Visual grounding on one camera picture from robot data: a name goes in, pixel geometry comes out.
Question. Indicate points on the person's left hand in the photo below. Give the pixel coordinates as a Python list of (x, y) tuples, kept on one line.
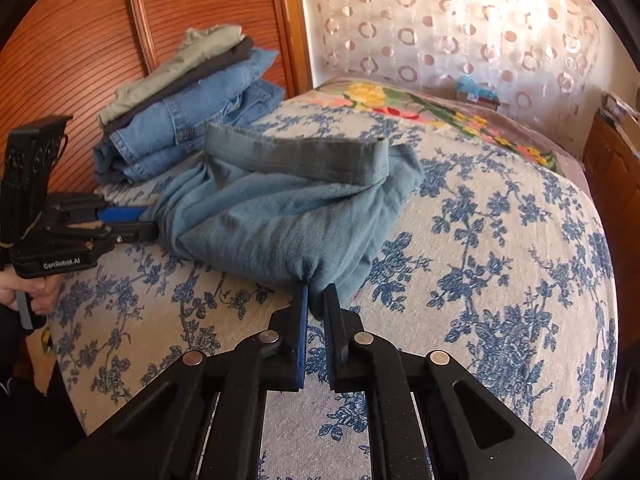
[(42, 292)]

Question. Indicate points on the circle-patterned sheer curtain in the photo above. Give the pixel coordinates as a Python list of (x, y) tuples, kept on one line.
[(450, 25)]

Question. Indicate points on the blue plastic bag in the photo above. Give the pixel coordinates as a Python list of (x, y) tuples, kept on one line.
[(475, 87)]

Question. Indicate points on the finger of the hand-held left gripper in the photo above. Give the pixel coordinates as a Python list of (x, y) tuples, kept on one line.
[(135, 232), (122, 214)]

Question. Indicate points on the person's dark clothing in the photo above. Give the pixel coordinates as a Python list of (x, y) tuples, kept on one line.
[(30, 410)]

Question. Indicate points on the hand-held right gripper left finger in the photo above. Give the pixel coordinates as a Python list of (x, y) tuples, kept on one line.
[(300, 340)]

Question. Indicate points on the wooden slatted wardrobe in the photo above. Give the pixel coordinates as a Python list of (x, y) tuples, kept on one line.
[(75, 35)]

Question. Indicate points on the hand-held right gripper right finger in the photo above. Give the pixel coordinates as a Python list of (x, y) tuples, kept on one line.
[(332, 335)]

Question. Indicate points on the wooden window cabinet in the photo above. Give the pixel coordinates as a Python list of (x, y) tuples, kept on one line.
[(610, 160)]

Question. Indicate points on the folded olive pants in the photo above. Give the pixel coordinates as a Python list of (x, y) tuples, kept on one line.
[(165, 75)]

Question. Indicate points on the teal pants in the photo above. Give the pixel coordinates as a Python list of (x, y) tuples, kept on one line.
[(280, 220)]

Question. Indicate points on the stack of papers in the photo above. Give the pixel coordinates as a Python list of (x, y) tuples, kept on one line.
[(620, 110)]

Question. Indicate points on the brown cardboard box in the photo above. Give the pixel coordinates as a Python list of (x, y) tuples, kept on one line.
[(492, 105)]

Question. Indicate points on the folded dark brown pants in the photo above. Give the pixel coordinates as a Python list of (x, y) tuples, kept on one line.
[(215, 67)]

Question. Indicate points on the folded blue jeans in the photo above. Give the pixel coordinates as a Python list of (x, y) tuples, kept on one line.
[(200, 110)]

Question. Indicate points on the floral pillow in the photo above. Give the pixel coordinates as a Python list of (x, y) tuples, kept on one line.
[(415, 105)]

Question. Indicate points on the bed with blue floral sheet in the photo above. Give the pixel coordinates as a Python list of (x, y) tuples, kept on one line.
[(475, 240)]

